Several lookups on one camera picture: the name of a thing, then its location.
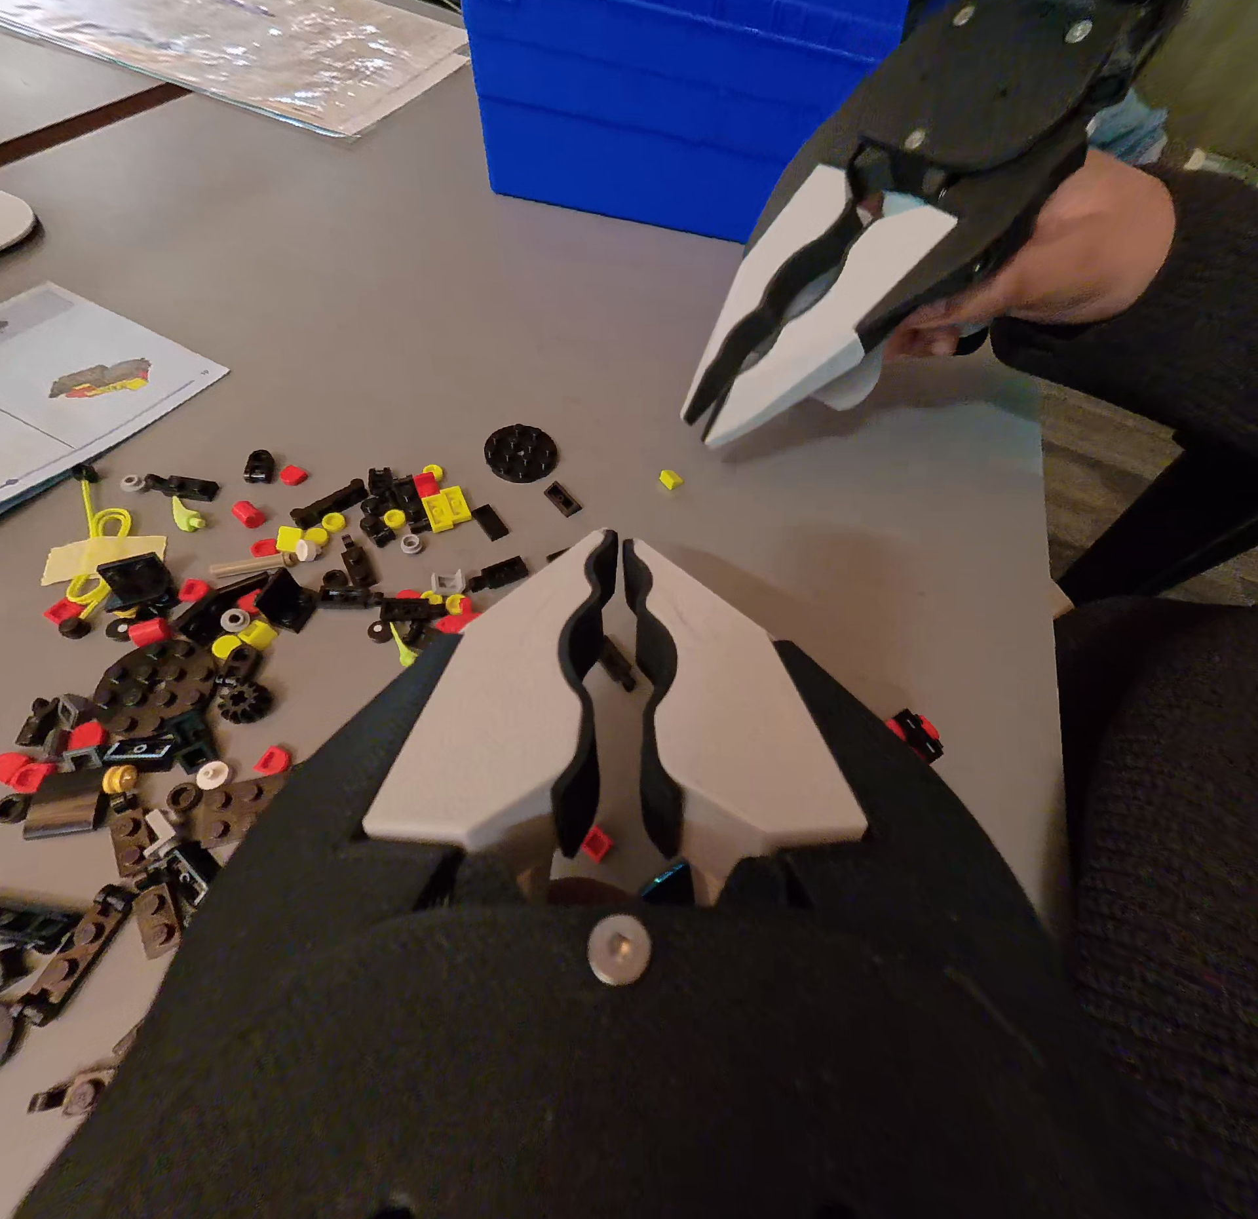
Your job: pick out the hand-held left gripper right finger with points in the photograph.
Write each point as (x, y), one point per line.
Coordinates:
(757, 746)

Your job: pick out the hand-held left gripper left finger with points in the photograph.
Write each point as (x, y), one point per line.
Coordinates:
(482, 736)

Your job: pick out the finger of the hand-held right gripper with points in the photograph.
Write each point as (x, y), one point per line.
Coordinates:
(786, 226)
(825, 343)

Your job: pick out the red yellow black lego assembly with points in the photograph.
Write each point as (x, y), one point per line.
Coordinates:
(914, 732)

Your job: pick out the small black lego brick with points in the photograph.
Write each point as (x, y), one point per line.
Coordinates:
(618, 663)

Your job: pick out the small red lego brick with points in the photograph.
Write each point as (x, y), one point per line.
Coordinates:
(596, 845)

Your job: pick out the pile of loose lego pieces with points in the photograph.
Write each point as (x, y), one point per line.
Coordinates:
(447, 505)

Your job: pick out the black round lego plate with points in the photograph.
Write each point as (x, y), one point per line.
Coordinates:
(521, 452)

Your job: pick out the lego instruction booklet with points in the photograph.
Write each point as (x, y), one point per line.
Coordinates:
(89, 382)

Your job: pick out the person's left hand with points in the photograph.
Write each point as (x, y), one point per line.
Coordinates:
(591, 894)

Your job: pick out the person's right hand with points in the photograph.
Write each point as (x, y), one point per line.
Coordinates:
(1092, 244)

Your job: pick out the blue plastic bin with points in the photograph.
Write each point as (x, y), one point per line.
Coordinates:
(669, 107)

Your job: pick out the person's black knit sweater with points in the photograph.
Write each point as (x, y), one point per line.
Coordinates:
(1170, 894)

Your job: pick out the plastic covered paper sheet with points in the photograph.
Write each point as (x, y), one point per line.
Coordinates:
(246, 29)

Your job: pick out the white round object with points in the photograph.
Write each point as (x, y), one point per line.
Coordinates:
(15, 220)

